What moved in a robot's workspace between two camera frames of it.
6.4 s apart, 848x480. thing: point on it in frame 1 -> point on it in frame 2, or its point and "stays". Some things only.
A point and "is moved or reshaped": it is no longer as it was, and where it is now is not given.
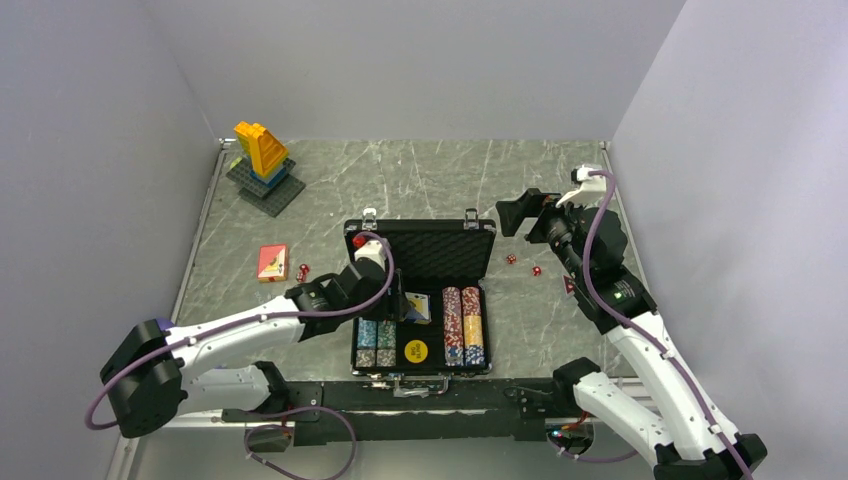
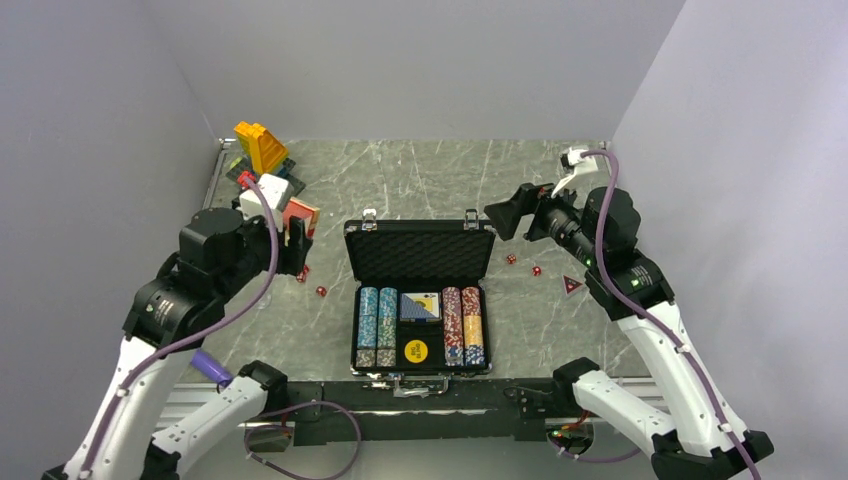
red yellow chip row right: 474,352 stays
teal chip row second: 386,355 stays
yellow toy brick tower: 264,151 stays
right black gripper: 531,205 stays
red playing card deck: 272,262 is moved or reshaped
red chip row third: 453,334 stays
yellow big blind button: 416,351 stays
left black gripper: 393,306 -> 292,258
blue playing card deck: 421,310 is moved or reshaped
